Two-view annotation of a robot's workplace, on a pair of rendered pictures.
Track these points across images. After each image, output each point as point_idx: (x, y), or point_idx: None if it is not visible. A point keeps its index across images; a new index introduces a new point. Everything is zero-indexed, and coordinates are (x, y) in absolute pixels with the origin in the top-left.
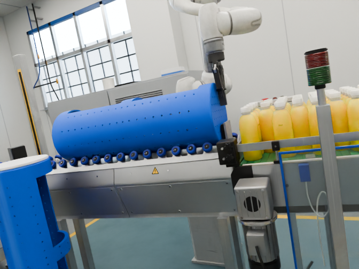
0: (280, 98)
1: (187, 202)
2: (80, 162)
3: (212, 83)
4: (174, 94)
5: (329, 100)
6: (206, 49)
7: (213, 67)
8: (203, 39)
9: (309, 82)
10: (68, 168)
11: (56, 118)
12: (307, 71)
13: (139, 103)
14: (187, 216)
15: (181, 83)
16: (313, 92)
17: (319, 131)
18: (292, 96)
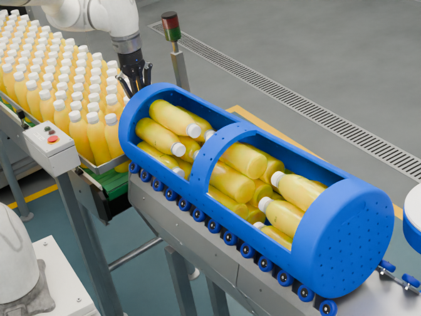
0: (97, 103)
1: None
2: (349, 309)
3: (153, 83)
4: (197, 98)
5: (100, 84)
6: (141, 41)
7: (145, 63)
8: (138, 29)
9: (180, 36)
10: (377, 266)
11: (374, 187)
12: (178, 27)
13: (237, 116)
14: None
15: (12, 210)
16: (72, 94)
17: (185, 68)
18: (49, 121)
